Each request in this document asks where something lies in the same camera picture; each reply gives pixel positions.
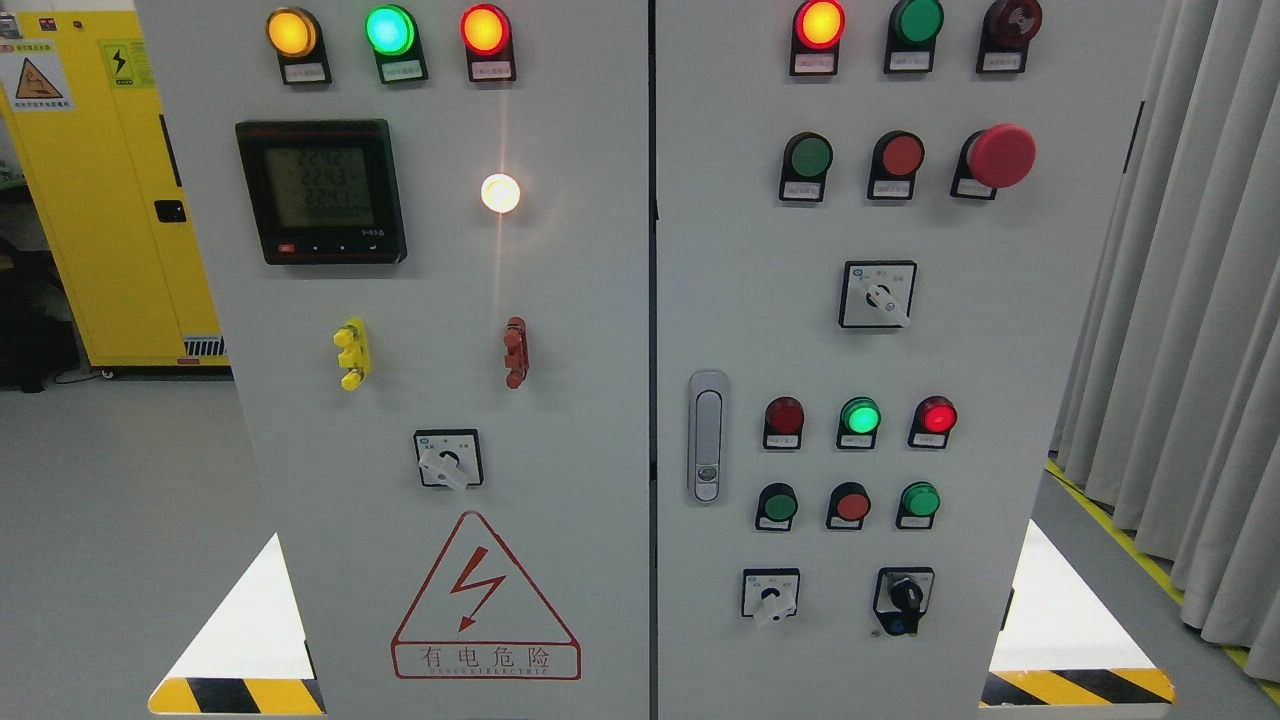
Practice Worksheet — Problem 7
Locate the lower dark green push button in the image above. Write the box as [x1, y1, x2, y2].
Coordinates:
[754, 482, 797, 532]

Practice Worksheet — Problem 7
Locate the lower red push button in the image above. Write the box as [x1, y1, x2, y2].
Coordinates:
[826, 482, 872, 530]

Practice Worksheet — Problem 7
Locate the red push button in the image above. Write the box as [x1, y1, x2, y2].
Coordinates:
[867, 129, 925, 201]
[826, 482, 872, 530]

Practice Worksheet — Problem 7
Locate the upper green push button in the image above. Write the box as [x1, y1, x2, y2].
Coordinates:
[778, 132, 835, 202]

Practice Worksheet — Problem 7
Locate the lower bright green push button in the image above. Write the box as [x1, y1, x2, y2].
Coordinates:
[895, 480, 941, 530]

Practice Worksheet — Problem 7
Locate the upper red push button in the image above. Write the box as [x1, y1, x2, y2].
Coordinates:
[867, 129, 925, 201]

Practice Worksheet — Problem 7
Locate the red mushroom emergency stop button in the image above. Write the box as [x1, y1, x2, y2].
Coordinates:
[950, 123, 1037, 201]

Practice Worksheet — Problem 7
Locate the red test terminal block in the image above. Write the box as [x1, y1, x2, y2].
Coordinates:
[502, 316, 530, 389]

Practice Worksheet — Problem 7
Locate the lower left red indicator light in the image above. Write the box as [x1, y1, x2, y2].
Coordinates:
[762, 396, 805, 451]

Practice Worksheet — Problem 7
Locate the red indicator light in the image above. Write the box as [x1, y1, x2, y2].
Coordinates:
[788, 0, 846, 77]
[460, 3, 517, 83]
[762, 396, 805, 451]
[908, 395, 959, 450]

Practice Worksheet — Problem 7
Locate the white lit indicator lamp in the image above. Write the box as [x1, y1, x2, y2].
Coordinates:
[480, 173, 524, 215]

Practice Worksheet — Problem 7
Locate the lower middle green indicator light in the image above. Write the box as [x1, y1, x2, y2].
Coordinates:
[835, 396, 883, 451]

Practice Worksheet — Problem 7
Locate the green indicator light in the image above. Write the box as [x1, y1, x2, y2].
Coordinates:
[835, 396, 883, 451]
[364, 4, 429, 85]
[883, 0, 945, 76]

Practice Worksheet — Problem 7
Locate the grey left cabinet door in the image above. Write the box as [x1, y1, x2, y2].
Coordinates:
[136, 1, 650, 719]

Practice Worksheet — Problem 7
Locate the grey cabinet door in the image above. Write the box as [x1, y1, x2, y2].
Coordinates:
[654, 1, 1170, 719]
[136, 1, 650, 719]

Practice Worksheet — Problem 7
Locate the grey right cabinet door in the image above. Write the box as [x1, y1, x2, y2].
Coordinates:
[654, 1, 1170, 719]

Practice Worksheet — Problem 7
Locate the yellow test terminal block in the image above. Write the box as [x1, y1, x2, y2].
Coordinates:
[332, 316, 371, 392]

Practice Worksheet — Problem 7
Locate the red electric danger warning sticker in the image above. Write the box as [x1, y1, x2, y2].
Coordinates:
[390, 511, 582, 682]

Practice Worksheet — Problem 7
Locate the lower right red indicator light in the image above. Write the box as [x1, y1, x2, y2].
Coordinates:
[908, 395, 959, 450]

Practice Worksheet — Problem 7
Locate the black digital power meter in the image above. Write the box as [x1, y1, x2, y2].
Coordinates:
[236, 119, 407, 265]

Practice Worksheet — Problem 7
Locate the red indicator light top left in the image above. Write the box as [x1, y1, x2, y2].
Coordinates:
[460, 3, 517, 83]

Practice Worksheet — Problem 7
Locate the red indicator light top right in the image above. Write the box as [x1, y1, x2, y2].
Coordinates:
[788, 0, 846, 77]

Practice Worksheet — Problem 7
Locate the green indicator light top left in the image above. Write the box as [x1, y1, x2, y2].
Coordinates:
[364, 4, 429, 85]

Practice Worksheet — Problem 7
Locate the green indicator light top right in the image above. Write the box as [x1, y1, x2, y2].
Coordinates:
[883, 0, 945, 76]

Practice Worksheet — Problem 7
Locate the yellow indicator light top left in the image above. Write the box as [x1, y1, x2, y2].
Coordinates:
[266, 6, 332, 86]

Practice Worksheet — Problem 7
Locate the dark red buzzer top right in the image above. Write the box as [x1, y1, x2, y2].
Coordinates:
[975, 0, 1044, 74]

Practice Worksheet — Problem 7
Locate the grey pleated curtain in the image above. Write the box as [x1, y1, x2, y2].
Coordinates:
[1055, 1, 1279, 682]

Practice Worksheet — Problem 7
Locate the yellow safety storage cabinet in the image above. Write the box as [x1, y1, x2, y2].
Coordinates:
[3, 10, 229, 370]

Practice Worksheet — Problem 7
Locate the silver door lock handle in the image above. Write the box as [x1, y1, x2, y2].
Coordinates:
[687, 370, 730, 503]

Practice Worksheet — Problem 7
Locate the left door rotary selector switch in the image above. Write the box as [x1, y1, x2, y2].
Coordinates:
[413, 429, 484, 491]

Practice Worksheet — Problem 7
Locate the upper right rotary selector switch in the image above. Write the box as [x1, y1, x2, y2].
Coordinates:
[838, 260, 918, 329]

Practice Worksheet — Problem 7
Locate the bottom white rotary selector switch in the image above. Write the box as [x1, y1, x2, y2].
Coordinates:
[740, 568, 801, 628]

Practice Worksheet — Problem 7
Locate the black key selector switch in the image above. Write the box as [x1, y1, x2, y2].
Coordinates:
[872, 566, 934, 637]

